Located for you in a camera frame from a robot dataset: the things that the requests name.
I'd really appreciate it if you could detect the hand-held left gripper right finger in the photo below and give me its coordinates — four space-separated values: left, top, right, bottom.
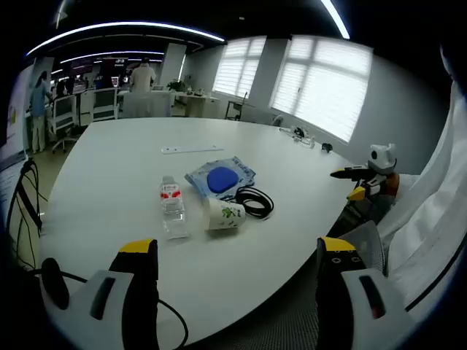
316 236 419 350

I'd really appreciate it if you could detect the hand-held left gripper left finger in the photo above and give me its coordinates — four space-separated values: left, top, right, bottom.
39 238 160 350

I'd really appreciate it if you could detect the clear plastic water bottle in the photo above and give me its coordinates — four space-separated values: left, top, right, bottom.
158 175 190 241

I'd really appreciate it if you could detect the white paper cup green print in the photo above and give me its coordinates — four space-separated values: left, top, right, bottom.
202 196 247 231

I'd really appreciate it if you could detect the blue wet wipes packet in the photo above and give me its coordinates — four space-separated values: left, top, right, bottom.
184 155 256 201

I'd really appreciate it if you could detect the person's right hand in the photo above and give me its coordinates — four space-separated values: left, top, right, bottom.
385 172 401 200

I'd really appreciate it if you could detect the person's white coat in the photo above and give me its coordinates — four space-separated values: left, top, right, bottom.
375 82 467 314

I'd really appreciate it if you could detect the window with white blinds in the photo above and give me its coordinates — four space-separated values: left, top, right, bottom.
212 36 267 99
269 36 373 143

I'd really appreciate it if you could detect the white table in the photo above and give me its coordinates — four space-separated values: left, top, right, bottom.
38 116 366 347

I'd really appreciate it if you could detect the ceiling light strip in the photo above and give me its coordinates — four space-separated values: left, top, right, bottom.
27 20 225 55
320 0 351 40

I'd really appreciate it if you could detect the flat white strip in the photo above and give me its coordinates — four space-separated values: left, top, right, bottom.
161 144 224 155

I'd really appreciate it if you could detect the white office counter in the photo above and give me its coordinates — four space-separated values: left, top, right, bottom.
120 90 172 120

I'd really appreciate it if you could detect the white office chair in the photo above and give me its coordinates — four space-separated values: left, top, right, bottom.
90 87 120 123
49 94 80 154

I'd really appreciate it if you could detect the white and black cable clutter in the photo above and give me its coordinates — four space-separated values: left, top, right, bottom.
279 125 317 149

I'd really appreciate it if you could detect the black frame side table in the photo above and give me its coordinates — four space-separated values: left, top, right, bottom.
225 91 250 121

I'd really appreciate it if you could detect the black tubular frame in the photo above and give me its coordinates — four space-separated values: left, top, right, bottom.
7 158 48 271

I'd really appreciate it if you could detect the blue white wall display board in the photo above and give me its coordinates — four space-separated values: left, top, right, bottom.
0 67 36 172

